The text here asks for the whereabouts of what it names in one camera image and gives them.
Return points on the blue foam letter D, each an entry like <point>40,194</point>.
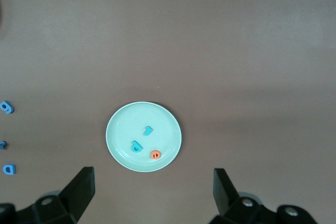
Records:
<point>11,169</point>

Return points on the small blue foam letter t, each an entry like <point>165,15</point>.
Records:
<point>3,144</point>

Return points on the mint green plate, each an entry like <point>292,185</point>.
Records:
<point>157,119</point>

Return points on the teal foam letter r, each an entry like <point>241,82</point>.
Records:
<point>148,130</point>

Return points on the teal foam letter p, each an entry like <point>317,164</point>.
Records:
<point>139,147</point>

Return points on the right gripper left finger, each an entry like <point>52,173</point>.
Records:
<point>81,190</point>

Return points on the blue foam letter g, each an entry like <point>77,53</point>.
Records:
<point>10,108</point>

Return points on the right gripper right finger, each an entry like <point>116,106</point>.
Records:
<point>223,192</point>

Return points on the orange foam letter e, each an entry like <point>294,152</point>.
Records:
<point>155,155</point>

